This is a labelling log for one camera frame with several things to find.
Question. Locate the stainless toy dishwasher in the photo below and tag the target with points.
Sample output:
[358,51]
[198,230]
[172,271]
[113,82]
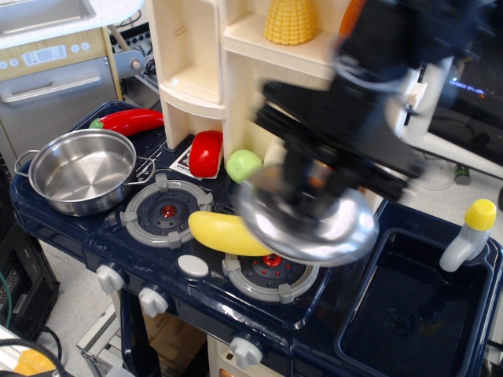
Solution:
[57,64]

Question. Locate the grey oval button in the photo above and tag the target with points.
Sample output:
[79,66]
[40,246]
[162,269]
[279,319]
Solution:
[193,266]

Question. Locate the white frame post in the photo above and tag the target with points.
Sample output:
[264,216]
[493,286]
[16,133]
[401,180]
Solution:
[460,116]

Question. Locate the yellow toy banana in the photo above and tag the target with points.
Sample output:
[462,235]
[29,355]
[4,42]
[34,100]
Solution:
[226,233]

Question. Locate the green toy apple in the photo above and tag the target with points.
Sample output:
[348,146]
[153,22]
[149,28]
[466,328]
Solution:
[241,164]

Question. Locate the grey toy faucet yellow cap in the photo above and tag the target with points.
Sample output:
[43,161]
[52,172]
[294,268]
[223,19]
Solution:
[479,220]

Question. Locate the cream toy detergent jug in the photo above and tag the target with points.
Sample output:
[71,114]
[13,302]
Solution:
[275,153]

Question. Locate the orange toy bottle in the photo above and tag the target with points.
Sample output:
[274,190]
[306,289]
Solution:
[351,17]

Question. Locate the navy toy kitchen counter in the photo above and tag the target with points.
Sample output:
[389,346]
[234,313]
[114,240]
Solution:
[394,312]

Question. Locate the grey right stove knob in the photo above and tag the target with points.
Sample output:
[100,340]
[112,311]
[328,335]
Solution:
[246,353]

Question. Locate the grey left toy burner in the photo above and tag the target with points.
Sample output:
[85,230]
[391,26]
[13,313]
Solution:
[158,216]

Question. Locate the grey stove knob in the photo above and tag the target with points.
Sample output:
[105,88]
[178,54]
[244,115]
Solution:
[109,279]
[152,302]
[246,353]

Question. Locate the yellow toy corn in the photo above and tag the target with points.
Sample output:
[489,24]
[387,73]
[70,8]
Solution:
[289,22]

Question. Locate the grey toy burner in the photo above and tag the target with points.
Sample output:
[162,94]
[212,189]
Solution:
[158,216]
[269,278]

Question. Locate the black computer case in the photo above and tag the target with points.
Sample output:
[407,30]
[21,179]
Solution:
[29,288]

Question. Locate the stainless steel pot lid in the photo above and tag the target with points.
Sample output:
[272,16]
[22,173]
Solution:
[344,233]

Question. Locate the red toy chili pepper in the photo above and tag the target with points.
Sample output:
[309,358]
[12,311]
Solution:
[129,122]

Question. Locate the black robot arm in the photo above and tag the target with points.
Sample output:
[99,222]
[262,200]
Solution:
[392,37]

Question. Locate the grey right toy burner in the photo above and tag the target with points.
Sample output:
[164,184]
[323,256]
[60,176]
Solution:
[269,278]

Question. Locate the cream toy kitchen shelf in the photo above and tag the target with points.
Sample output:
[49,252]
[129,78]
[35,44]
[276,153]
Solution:
[212,61]

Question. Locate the grey left stove knob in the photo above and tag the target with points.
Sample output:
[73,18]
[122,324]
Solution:
[109,279]

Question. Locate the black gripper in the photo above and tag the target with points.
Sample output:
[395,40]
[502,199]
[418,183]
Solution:
[344,128]

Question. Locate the grey middle stove knob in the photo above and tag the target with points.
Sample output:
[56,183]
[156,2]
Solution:
[152,302]

